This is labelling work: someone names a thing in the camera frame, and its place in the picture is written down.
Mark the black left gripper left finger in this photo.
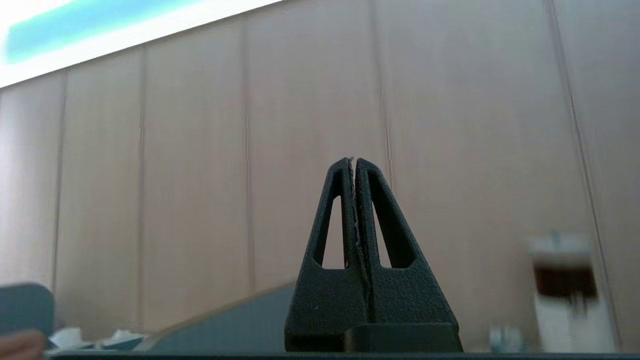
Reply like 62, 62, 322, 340
284, 157, 372, 352

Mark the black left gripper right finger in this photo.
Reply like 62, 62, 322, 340
354, 158, 463, 353

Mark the blue tissue box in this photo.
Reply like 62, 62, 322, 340
487, 325, 526, 353

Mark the dark drink dispenser white base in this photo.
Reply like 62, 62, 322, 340
527, 232, 616, 353

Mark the crumpled white napkin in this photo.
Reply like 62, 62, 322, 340
50, 327, 146, 351

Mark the pink bolster cushion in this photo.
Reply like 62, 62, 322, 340
0, 330, 47, 359

